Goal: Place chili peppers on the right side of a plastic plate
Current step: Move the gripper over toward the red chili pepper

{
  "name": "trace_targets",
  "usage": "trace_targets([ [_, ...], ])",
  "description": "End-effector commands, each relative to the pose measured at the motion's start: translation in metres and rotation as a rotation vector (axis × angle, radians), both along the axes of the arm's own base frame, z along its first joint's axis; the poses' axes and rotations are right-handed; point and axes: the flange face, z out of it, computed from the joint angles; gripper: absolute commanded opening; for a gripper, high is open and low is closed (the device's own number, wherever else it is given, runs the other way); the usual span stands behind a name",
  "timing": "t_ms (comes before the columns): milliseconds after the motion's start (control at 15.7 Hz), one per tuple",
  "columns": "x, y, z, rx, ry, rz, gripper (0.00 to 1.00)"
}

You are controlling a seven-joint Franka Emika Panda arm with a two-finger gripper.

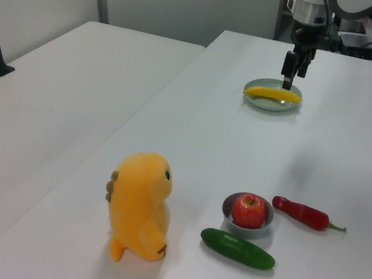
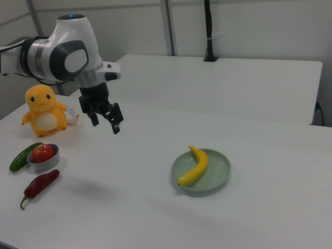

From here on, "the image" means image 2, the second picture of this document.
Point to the small grey metal bowl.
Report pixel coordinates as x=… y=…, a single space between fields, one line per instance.
x=49 y=164

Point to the red chili pepper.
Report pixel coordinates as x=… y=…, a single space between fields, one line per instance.
x=39 y=184

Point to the green cucumber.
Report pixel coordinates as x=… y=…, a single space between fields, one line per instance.
x=19 y=159

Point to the black clamped pole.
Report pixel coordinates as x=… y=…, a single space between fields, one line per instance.
x=208 y=31

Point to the orange plush dinosaur toy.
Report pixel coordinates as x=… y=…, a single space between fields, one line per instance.
x=44 y=114

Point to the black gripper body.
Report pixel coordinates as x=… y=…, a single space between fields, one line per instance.
x=94 y=96

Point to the pale green plastic plate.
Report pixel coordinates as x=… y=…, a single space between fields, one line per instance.
x=215 y=179

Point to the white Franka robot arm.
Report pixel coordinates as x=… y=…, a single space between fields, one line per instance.
x=72 y=33

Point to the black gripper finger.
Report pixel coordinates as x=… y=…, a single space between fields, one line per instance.
x=115 y=118
x=94 y=119

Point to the grey partition post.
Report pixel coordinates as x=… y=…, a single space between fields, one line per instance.
x=168 y=26

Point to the red apple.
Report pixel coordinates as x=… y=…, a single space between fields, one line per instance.
x=41 y=153

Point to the yellow banana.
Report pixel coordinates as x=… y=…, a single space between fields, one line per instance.
x=198 y=168

